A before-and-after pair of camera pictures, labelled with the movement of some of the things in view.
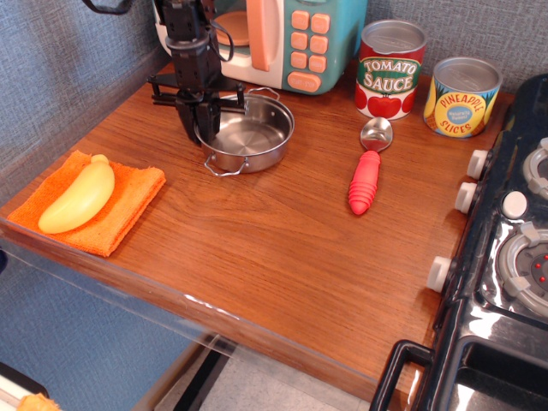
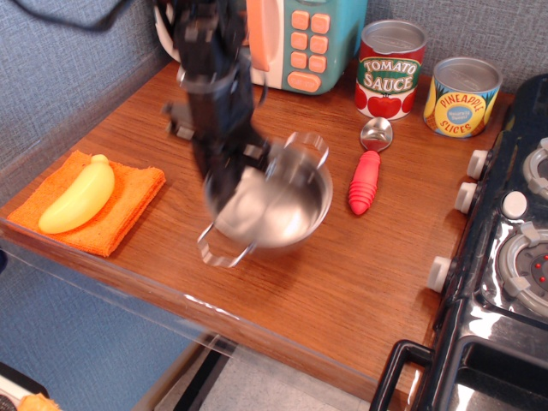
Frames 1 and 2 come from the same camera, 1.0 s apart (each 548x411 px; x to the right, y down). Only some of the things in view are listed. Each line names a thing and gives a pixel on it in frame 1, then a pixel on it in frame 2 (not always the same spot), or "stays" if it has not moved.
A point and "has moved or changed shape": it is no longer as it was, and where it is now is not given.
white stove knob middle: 464,196 stays
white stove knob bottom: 437,273 stays
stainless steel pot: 257,137 has moved or changed shape
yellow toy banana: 82,201 stays
